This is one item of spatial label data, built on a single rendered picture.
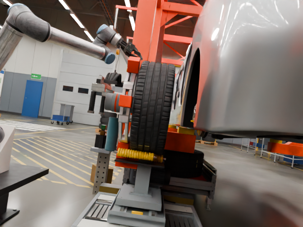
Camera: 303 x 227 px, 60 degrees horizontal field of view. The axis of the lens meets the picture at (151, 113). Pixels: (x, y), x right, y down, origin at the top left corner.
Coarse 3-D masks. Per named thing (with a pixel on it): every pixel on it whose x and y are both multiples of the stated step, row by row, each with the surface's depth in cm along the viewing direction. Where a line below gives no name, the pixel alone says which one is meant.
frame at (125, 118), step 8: (128, 80) 171; (128, 88) 164; (120, 112) 164; (128, 112) 164; (120, 120) 165; (128, 120) 165; (120, 128) 170; (128, 128) 173; (120, 136) 175; (128, 136) 178
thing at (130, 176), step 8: (152, 168) 213; (160, 168) 212; (168, 168) 214; (152, 176) 211; (160, 176) 211; (168, 176) 210; (152, 184) 217; (160, 184) 220; (168, 184) 214; (168, 200) 222
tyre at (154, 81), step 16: (144, 64) 173; (160, 64) 176; (144, 80) 162; (160, 80) 163; (144, 96) 158; (160, 96) 158; (144, 112) 158; (160, 112) 158; (144, 128) 161; (160, 128) 160; (144, 144) 170; (160, 144) 167
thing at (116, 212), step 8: (112, 208) 172; (120, 208) 164; (128, 208) 176; (136, 208) 178; (112, 216) 161; (120, 216) 161; (128, 216) 161; (136, 216) 161; (144, 216) 161; (152, 216) 161; (160, 216) 169; (128, 224) 161; (136, 224) 161; (144, 224) 161; (152, 224) 161; (160, 224) 161
